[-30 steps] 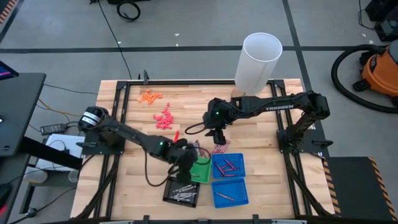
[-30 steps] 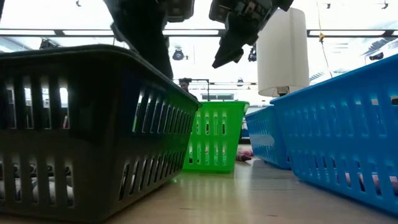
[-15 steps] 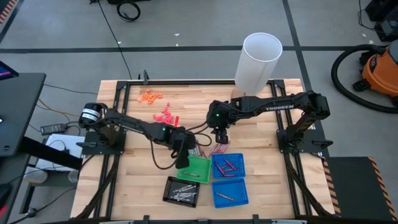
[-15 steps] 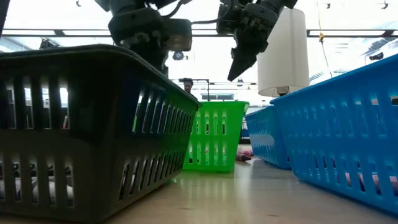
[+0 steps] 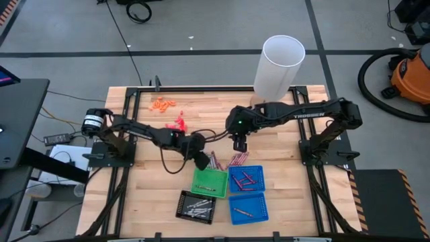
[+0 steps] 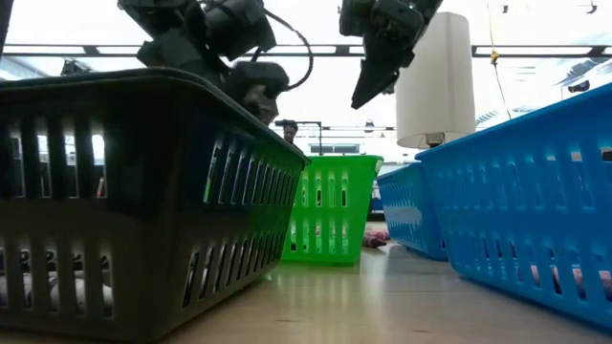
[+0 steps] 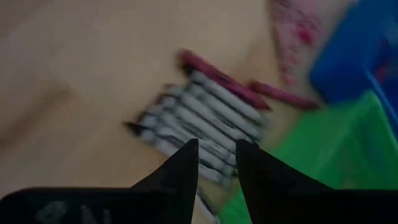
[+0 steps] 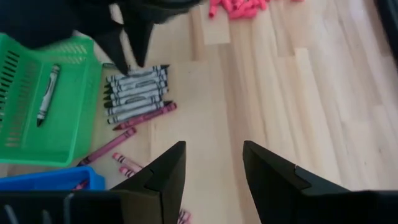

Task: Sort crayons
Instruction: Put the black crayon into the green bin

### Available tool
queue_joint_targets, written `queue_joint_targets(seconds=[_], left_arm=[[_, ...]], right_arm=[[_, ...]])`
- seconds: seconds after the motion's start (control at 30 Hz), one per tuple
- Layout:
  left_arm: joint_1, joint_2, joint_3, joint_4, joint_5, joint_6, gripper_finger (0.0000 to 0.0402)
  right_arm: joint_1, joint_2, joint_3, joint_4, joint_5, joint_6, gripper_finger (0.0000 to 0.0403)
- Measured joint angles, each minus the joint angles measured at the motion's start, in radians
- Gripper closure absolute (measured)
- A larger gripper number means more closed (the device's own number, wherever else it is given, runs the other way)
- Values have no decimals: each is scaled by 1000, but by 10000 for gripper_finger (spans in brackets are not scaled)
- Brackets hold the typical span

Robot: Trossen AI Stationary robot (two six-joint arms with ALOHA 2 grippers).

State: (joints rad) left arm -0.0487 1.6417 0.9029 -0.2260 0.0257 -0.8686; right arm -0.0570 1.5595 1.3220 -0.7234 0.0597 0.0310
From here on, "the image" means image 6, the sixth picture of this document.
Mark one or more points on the blue plastic slotted basket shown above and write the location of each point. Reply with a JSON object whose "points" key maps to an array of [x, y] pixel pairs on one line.
{"points": [[397, 184], [526, 136]]}

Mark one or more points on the table lamp white shade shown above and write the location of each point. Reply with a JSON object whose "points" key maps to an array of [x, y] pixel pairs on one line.
{"points": [[435, 95]]}

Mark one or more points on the person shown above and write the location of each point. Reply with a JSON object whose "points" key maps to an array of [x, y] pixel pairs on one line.
{"points": [[290, 131]]}

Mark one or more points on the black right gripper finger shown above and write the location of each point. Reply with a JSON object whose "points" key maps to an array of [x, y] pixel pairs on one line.
{"points": [[378, 76]]}

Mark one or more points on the black ceiling fixture cluster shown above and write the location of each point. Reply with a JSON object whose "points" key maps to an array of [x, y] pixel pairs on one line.
{"points": [[72, 69]]}

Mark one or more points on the grey paper-wrapped crayon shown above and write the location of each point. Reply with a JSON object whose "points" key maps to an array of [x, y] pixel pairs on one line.
{"points": [[53, 296], [25, 291]]}

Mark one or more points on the dark ceiling object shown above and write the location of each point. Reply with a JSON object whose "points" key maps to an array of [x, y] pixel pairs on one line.
{"points": [[578, 87]]}

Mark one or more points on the green plastic slotted basket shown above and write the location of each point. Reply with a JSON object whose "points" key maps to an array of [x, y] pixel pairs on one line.
{"points": [[334, 162]]}

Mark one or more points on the black ceiling light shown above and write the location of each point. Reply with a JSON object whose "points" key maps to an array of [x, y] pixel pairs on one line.
{"points": [[391, 88]]}

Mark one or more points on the black overhead beam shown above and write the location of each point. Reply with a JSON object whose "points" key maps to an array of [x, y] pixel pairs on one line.
{"points": [[330, 49]]}

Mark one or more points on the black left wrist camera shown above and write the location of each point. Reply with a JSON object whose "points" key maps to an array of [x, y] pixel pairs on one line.
{"points": [[258, 91]]}

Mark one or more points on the black plastic slotted basket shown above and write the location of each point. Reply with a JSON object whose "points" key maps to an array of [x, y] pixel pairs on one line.
{"points": [[143, 143]]}

